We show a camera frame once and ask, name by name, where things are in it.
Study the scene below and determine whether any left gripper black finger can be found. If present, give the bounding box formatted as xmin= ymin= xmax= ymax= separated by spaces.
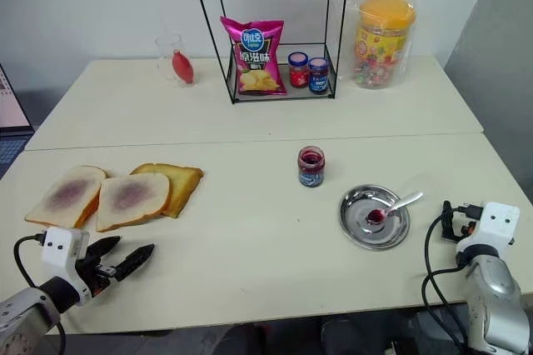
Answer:
xmin=114 ymin=242 xmax=156 ymax=283
xmin=85 ymin=236 xmax=122 ymax=264

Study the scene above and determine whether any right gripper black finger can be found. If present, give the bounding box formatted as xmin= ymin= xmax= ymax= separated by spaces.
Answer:
xmin=441 ymin=200 xmax=455 ymax=242

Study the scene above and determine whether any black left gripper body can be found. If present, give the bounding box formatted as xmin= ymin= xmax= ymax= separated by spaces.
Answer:
xmin=75 ymin=252 xmax=122 ymax=298

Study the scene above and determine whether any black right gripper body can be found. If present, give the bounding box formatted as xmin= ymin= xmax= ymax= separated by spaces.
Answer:
xmin=451 ymin=203 xmax=485 ymax=244

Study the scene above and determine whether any metal spoon with jam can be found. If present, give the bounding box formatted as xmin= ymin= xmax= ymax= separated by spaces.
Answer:
xmin=366 ymin=191 xmax=426 ymax=225

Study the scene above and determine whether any bread slice with pale jam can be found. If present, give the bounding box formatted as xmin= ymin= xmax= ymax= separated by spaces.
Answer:
xmin=95 ymin=172 xmax=172 ymax=233

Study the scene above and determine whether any bread slice with dark jam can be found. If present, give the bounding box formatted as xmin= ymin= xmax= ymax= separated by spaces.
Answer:
xmin=24 ymin=165 xmax=107 ymax=229

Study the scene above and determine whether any plain toast slice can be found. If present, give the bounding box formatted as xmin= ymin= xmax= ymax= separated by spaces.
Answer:
xmin=129 ymin=162 xmax=205 ymax=219

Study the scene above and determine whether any open blue-label jam jar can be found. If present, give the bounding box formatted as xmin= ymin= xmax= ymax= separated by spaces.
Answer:
xmin=296 ymin=145 xmax=326 ymax=189

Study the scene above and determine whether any closed blue-label jam jar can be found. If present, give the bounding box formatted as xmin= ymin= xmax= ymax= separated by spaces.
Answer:
xmin=307 ymin=57 xmax=331 ymax=95

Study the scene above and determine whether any red lid jar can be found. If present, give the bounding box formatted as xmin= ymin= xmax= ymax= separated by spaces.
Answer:
xmin=287 ymin=52 xmax=311 ymax=89

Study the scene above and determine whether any round metal plate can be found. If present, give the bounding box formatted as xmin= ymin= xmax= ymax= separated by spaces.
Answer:
xmin=337 ymin=183 xmax=411 ymax=252

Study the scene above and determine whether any dark rounded shape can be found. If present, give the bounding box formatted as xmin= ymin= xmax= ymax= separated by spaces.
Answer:
xmin=319 ymin=314 xmax=376 ymax=355

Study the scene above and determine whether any open laptop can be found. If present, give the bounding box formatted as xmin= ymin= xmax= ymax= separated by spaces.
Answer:
xmin=0 ymin=62 xmax=35 ymax=178

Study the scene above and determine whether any candy jar with orange lid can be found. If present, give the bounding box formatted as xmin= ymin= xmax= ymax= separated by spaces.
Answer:
xmin=353 ymin=0 xmax=418 ymax=90

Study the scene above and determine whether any red bulb in cup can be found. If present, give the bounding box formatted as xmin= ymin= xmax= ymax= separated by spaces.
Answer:
xmin=171 ymin=49 xmax=197 ymax=85

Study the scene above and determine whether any clear glass cup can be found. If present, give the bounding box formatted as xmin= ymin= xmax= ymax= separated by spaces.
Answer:
xmin=154 ymin=33 xmax=199 ymax=90

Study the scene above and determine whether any pink potato chips bag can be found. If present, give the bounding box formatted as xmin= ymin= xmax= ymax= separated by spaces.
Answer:
xmin=219 ymin=15 xmax=289 ymax=98

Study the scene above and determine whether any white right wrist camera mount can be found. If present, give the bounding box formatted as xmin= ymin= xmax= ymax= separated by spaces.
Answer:
xmin=455 ymin=201 xmax=521 ymax=257

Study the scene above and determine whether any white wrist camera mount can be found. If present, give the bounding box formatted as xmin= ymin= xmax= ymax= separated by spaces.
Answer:
xmin=41 ymin=227 xmax=92 ymax=307
xmin=455 ymin=201 xmax=521 ymax=257

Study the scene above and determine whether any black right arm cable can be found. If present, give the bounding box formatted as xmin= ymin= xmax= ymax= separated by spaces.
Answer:
xmin=421 ymin=204 xmax=472 ymax=355

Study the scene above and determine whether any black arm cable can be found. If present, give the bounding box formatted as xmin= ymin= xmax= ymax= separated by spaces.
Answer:
xmin=421 ymin=204 xmax=472 ymax=355
xmin=12 ymin=232 xmax=67 ymax=355

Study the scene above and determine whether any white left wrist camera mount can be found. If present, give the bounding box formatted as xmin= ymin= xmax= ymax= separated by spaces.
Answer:
xmin=41 ymin=227 xmax=92 ymax=307

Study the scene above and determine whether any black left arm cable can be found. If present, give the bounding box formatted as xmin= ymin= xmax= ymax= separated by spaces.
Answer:
xmin=12 ymin=232 xmax=67 ymax=355

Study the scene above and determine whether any black wire shelf rack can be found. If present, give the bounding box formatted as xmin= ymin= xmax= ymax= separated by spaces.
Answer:
xmin=187 ymin=0 xmax=353 ymax=106

